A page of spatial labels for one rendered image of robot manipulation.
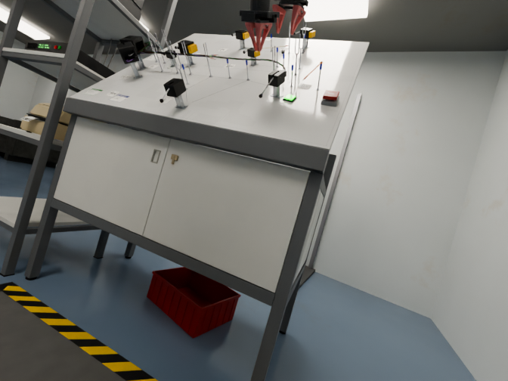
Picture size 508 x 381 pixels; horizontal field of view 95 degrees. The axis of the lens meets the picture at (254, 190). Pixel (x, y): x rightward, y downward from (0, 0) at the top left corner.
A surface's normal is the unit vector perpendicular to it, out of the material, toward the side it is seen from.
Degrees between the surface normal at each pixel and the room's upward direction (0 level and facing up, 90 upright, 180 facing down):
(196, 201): 90
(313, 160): 90
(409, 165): 90
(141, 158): 90
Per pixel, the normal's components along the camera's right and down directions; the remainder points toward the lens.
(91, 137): -0.31, -0.10
